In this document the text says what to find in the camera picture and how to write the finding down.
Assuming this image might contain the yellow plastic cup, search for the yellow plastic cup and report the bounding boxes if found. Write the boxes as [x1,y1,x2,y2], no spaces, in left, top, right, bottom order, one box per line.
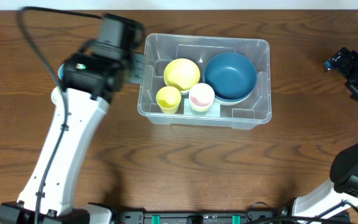
[190,101,213,112]
[156,86,181,114]

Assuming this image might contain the yellow small bowl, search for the yellow small bowl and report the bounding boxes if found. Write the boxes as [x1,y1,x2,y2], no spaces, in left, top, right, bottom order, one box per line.
[163,58,201,91]

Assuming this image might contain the white small bowl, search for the white small bowl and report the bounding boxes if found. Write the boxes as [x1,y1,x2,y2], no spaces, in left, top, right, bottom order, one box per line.
[164,80,190,95]

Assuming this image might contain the pink plastic cup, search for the pink plastic cup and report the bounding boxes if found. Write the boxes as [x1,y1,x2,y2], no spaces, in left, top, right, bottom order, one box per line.
[189,83,215,107]

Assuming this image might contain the green plastic cup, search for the green plastic cup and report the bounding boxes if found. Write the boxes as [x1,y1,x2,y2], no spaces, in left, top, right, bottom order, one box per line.
[191,109,209,116]

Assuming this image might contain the beige bowl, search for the beige bowl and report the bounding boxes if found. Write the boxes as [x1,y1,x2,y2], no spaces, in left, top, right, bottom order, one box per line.
[214,94,250,106]

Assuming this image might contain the dark blue bowl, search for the dark blue bowl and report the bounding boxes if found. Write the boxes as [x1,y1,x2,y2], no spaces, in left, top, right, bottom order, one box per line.
[211,79,257,102]
[203,52,257,86]

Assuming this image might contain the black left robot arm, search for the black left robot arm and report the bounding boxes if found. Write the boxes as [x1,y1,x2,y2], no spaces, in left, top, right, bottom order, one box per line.
[0,14,145,223]

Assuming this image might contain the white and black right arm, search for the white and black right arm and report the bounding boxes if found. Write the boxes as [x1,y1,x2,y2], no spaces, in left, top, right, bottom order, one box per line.
[136,34,358,223]

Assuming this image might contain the clear plastic storage container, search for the clear plastic storage container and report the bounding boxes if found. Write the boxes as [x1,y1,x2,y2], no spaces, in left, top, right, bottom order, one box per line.
[137,34,272,129]

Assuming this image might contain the light blue plastic cup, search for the light blue plastic cup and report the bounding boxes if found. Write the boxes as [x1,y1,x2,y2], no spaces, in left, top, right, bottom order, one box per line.
[58,64,64,80]

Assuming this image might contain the white plastic cup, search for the white plastic cup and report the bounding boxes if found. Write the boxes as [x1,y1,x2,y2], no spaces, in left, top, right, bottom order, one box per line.
[51,87,63,106]

